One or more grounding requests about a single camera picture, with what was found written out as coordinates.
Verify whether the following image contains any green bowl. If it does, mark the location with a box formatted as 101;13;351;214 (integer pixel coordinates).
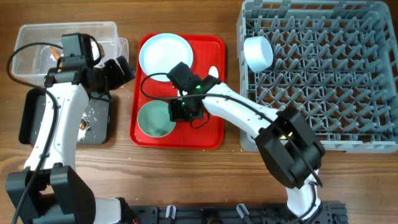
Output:
137;100;176;138

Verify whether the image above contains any white plastic spoon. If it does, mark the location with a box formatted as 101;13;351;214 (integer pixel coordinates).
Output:
208;66;219;78

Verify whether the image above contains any light blue plate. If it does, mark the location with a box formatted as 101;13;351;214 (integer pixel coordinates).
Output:
139;33;193;82

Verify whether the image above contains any brown food scrap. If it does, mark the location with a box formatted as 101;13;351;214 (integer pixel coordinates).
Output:
80;119;90;131

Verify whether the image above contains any orange carrot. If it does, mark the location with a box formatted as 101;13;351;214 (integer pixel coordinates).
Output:
49;47;62;62

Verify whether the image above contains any white rice pile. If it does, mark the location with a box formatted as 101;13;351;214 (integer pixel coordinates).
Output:
77;112;91;142

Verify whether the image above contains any light blue rice bowl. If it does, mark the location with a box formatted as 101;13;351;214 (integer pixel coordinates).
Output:
243;36;274;73

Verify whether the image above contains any white tissue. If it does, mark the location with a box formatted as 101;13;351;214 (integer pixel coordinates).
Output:
50;41;104;62

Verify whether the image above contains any yellow cup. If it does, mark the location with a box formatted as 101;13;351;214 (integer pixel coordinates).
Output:
279;133;293;140

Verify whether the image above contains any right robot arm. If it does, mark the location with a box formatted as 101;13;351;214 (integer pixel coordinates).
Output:
167;62;325;221

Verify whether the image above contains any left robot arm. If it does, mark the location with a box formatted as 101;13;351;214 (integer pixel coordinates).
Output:
6;33;139;223

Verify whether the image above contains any grey dishwasher rack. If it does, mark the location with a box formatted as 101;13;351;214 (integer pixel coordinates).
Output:
236;1;397;153

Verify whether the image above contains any black plastic tray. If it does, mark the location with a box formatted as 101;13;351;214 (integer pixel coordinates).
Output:
19;89;111;146

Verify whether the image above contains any red serving tray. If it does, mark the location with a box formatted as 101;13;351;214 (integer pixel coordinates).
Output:
129;34;226;150

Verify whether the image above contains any clear plastic bin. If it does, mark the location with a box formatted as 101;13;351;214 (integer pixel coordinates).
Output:
12;21;129;86

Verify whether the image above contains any left black cable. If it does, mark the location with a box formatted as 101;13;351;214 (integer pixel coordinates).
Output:
6;42;65;224

